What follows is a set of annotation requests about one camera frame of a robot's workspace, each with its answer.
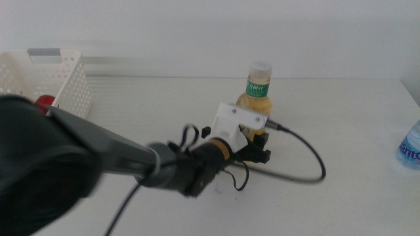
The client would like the yellow tea bottle white cap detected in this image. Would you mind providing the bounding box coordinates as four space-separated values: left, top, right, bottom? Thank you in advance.
236 60 274 163

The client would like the clear water bottle blue cap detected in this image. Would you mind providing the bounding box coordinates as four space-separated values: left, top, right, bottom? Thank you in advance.
396 119 420 170

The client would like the red soda can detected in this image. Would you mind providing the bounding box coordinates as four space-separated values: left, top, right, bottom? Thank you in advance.
34 94 56 115

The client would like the white perforated plastic basket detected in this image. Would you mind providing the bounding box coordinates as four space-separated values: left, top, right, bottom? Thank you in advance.
0 48 93 119

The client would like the thin black wire loop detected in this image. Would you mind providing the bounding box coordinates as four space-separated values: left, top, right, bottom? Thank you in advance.
179 123 200 147
225 159 250 192

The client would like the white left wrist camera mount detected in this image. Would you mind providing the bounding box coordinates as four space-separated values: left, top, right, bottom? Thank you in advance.
209 102 270 154

